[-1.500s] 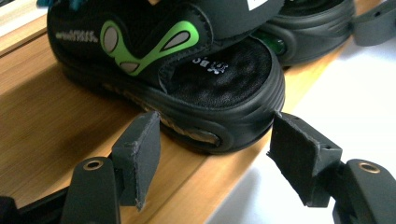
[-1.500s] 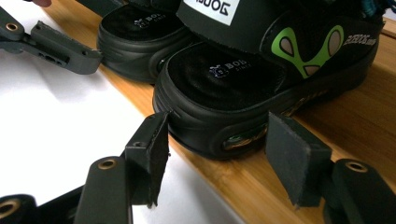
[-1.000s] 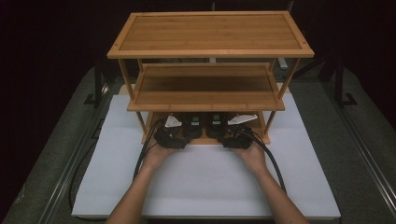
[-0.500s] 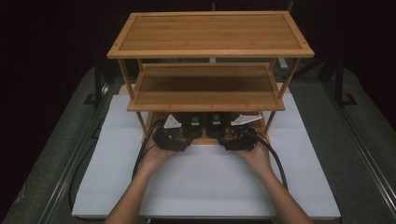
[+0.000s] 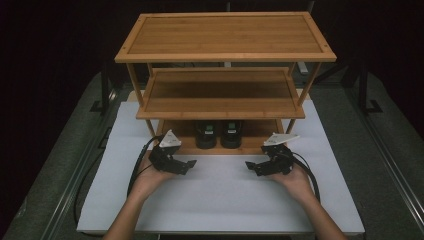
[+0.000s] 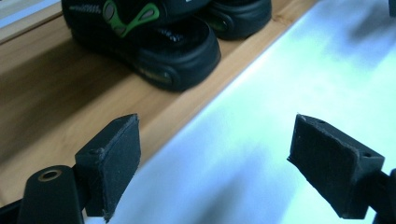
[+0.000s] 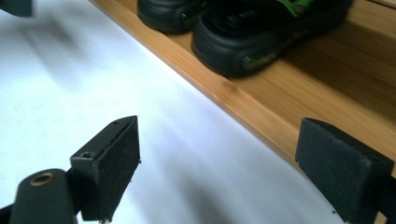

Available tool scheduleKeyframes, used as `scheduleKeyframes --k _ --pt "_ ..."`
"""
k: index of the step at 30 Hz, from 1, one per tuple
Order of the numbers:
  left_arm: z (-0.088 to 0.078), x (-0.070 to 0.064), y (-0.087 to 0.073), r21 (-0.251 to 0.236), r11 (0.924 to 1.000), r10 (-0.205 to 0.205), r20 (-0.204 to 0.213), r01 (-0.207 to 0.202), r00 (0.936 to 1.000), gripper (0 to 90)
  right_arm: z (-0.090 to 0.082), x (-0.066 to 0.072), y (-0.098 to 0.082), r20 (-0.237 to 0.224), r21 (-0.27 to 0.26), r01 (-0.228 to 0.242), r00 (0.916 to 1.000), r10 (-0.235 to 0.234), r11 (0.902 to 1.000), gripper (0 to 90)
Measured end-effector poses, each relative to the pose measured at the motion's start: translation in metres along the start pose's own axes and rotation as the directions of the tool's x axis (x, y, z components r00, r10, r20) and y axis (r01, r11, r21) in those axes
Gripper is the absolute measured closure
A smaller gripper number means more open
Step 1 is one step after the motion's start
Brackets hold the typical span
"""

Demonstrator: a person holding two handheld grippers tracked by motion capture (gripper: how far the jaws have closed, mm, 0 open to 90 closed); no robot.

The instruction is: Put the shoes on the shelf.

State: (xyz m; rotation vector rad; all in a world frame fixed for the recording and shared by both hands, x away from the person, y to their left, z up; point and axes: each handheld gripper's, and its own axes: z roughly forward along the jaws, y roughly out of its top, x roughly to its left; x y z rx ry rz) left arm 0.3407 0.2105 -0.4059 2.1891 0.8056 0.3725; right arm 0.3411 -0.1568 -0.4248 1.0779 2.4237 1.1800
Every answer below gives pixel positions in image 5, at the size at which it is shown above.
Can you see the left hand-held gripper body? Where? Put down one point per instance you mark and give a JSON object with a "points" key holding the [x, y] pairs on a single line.
{"points": [[166, 156]]}

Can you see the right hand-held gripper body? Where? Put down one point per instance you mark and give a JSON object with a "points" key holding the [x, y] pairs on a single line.
{"points": [[278, 156]]}

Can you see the wooden three-tier shoe rack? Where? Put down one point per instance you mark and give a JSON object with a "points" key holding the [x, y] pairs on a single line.
{"points": [[225, 35]]}

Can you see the person's left hand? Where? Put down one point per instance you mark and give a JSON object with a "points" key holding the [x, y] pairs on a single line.
{"points": [[150, 181]]}

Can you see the person's right hand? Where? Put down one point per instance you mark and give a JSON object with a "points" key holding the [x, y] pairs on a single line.
{"points": [[293, 183]]}

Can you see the black metal stand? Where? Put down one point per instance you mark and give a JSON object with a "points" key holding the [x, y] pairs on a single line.
{"points": [[364, 90], [105, 88]]}

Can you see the small white block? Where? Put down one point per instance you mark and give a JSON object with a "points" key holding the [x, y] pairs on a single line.
{"points": [[302, 67]]}

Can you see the aluminium frame rail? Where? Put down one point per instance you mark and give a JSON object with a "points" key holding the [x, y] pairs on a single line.
{"points": [[393, 173], [71, 186]]}

